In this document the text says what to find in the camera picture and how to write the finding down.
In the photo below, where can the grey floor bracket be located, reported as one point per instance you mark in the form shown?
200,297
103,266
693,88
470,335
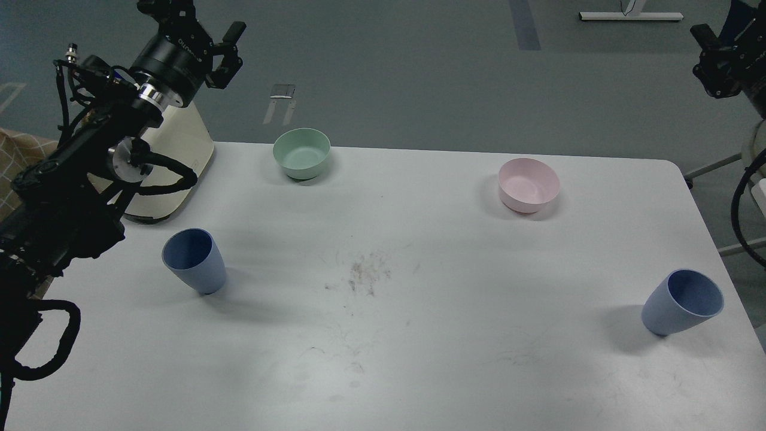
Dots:
282,99

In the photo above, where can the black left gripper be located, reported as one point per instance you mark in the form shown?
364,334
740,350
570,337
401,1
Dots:
182,56

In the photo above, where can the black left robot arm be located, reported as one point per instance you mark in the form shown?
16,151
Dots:
73,200

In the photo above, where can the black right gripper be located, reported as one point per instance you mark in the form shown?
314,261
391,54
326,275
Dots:
733,61

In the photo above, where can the blue cup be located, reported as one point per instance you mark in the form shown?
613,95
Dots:
684,299
193,256

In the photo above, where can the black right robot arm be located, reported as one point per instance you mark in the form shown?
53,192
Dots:
752,181

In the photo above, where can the pink bowl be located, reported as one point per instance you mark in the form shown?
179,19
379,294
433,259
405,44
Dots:
526,185

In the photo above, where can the green bowl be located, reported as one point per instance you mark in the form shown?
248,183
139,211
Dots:
302,154

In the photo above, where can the white stand base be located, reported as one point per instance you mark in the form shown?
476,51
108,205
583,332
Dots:
632,12

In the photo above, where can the beige checkered cloth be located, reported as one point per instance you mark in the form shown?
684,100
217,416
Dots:
18,152

